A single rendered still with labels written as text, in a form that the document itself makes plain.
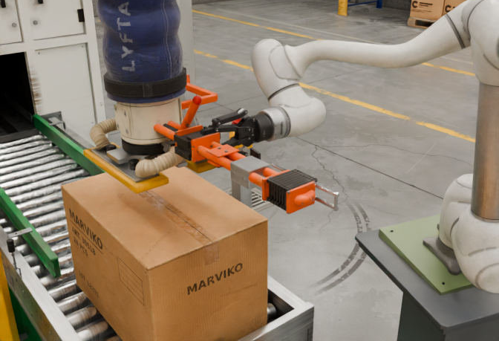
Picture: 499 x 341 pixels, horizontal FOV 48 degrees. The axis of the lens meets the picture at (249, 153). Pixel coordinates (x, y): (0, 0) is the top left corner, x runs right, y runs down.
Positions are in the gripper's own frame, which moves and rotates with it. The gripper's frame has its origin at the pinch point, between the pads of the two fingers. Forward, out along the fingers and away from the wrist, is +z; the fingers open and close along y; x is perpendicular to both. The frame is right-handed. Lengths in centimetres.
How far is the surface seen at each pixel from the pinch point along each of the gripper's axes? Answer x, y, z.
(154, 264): 0.5, 29.6, 15.2
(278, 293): 5, 65, -32
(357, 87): 276, 121, -383
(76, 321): 42, 71, 25
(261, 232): -0.4, 32.8, -19.4
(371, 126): 188, 122, -302
